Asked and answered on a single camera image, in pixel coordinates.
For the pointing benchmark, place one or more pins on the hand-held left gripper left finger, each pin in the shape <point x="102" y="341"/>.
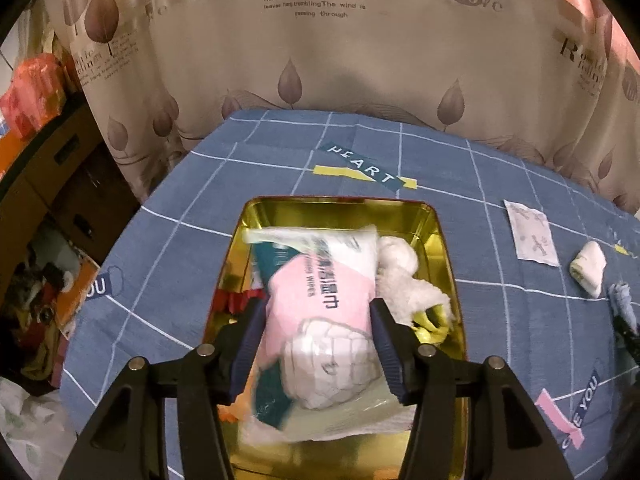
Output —
<point x="250" y="345"/>

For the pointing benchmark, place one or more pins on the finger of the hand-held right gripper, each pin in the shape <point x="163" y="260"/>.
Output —
<point x="631" y="340"/>

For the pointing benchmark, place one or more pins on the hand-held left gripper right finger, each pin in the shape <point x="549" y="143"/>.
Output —
<point x="387" y="350"/>

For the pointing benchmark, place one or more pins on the light blue fuzzy towel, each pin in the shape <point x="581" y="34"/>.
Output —
<point x="622" y="300"/>

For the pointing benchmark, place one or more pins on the white knit glove red cuff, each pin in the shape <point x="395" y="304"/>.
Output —
<point x="240" y="302"/>

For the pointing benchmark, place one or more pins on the orange plastic toy animal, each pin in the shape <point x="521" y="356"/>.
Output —
<point x="230" y="412"/>

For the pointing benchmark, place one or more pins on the white plush toy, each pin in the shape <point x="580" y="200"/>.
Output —
<point x="400" y="270"/>

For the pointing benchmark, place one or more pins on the pink wet wipes pack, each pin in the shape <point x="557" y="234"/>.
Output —
<point x="320" y="285"/>

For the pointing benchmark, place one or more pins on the metal tin box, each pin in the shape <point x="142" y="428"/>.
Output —
<point x="325" y="215"/>

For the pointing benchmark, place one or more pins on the white rolled sock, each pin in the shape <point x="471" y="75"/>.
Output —
<point x="590" y="267"/>

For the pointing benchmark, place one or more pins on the blue checked bed sheet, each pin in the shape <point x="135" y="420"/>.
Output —
<point x="500" y="320"/>

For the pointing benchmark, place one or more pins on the small white wipe sachet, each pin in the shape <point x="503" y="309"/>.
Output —
<point x="532" y="232"/>

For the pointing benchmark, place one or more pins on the pile of clothes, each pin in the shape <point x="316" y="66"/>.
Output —
<point x="35" y="305"/>

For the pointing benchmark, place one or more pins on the white plastic bag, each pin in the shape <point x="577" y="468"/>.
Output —
<point x="35" y="430"/>

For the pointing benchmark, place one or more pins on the wooden drawer cabinet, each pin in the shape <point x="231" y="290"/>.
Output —
<point x="70" y="175"/>

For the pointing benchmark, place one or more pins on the beige leaf print curtain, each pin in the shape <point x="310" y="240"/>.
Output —
<point x="325" y="60"/>

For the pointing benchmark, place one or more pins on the orange plastic bag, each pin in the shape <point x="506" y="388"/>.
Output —
<point x="32" y="92"/>

